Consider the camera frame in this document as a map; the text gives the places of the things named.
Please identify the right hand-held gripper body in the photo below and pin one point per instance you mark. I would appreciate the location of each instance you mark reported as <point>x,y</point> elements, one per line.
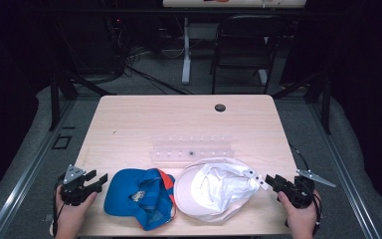
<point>300,192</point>

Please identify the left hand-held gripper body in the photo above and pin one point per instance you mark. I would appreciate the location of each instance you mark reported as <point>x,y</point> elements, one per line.
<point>74,191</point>

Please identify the blue and orange cap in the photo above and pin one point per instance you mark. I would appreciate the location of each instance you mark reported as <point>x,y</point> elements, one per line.
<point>139,197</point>

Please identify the white and pink cap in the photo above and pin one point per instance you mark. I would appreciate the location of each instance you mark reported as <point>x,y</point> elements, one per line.
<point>215,189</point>

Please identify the clear acrylic peg rack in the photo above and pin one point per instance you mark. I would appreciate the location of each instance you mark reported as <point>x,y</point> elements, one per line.
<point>192,149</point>

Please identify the person's left hand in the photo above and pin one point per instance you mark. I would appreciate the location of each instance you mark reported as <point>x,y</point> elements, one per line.
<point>71,215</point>

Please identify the person's right hand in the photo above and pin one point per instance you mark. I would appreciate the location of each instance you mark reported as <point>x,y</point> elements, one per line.
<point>300,219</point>

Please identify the black metal stand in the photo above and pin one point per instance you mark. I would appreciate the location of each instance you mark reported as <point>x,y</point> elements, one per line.
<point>61,96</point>
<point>315,93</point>

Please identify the black folding chair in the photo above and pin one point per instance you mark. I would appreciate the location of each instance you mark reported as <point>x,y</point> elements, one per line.
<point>245,49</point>

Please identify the white desk with legs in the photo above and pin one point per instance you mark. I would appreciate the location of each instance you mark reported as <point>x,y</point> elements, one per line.
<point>186,49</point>

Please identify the aluminium floor rail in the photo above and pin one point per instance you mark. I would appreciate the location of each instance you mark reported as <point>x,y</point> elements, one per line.
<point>343,172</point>
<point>30,169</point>

